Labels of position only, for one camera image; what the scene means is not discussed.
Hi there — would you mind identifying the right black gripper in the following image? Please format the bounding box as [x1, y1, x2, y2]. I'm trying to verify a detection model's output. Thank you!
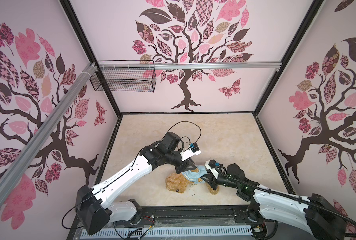
[198, 169, 240, 191]

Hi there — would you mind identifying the light blue bear hoodie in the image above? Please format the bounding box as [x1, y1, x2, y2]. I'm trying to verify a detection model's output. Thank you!
[182, 165, 207, 184]

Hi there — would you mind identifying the brown plush teddy bear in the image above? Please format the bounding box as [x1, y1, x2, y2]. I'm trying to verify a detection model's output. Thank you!
[166, 173, 219, 195]

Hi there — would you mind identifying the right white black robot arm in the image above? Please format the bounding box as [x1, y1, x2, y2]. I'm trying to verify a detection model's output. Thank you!
[198, 160, 347, 240]

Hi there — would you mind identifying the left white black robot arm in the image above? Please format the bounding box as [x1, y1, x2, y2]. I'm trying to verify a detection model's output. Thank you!
[75, 132, 201, 235]

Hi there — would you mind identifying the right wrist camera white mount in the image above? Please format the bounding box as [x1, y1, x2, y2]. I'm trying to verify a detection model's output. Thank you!
[205, 160, 222, 180]

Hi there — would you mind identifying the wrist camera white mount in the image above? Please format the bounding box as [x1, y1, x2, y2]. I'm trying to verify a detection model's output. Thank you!
[181, 143, 201, 162]
[205, 160, 222, 180]

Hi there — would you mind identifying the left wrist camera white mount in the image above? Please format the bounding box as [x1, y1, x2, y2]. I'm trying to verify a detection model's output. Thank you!
[181, 143, 201, 162]

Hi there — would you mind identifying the left wrist camera black cable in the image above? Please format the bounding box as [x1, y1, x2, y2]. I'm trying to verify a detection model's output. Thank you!
[165, 120, 203, 144]

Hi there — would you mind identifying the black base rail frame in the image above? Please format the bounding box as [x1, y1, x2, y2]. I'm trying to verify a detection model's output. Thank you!
[67, 205, 279, 240]

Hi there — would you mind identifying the white slotted cable duct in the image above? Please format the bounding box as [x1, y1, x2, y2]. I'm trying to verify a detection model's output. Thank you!
[79, 226, 253, 240]

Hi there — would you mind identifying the black wire basket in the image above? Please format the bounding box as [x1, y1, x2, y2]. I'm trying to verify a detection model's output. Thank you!
[90, 60, 157, 93]

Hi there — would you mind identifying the aluminium rail back wall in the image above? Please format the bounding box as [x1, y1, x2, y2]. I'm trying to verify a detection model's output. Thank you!
[98, 61, 282, 70]

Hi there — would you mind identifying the aluminium rail wall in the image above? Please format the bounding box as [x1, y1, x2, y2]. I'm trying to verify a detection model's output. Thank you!
[0, 62, 98, 229]
[98, 61, 282, 70]

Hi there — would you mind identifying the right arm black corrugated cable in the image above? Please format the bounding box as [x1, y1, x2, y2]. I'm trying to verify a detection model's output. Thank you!
[214, 164, 356, 238]

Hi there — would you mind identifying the aluminium rail left wall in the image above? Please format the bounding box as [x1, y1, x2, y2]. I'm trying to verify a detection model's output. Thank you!
[0, 62, 98, 229]

